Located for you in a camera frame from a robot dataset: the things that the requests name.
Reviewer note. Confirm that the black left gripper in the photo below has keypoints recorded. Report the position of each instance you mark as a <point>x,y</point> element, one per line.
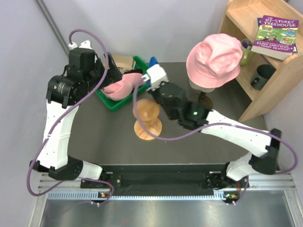
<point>113,74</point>

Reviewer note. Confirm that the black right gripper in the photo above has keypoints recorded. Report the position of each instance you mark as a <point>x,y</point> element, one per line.
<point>155,92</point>

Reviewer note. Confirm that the beige cap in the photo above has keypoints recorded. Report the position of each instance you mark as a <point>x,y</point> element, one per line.
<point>124,63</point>

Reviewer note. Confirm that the pink baseball cap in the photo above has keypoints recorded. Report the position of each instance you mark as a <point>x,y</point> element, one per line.
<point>123,88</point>

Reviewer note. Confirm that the blue baseball cap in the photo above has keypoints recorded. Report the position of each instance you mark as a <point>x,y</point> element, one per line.
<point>153,61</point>

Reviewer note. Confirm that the pink bucket hat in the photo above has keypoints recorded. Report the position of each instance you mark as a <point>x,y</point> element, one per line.
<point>214,61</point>

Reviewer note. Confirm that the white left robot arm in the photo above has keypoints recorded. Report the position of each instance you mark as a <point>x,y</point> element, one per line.
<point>84,73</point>

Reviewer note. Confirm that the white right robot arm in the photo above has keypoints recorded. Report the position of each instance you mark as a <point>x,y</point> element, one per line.
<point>262,146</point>

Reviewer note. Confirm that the light wooden hat stand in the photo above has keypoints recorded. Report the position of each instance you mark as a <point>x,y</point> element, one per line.
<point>148,111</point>

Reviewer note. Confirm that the green plastic tray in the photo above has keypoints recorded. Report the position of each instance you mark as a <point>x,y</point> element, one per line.
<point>116,105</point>

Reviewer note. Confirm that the black cap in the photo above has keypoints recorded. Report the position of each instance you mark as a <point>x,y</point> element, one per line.
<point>134,71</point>

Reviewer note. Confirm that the light green cup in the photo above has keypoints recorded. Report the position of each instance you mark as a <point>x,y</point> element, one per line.
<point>247,54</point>

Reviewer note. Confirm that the dark green mug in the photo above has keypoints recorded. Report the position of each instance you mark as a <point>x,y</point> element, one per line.
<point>261,76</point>

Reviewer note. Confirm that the purple treehouse book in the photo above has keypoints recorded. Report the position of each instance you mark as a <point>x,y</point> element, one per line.
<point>276,37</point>

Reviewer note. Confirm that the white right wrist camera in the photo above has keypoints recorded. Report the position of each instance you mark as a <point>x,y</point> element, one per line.
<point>155,76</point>

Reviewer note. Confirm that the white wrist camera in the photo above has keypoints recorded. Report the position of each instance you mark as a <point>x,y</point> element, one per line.
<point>155,76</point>
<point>86,44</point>

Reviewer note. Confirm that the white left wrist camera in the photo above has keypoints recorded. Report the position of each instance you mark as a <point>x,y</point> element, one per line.
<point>86,44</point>

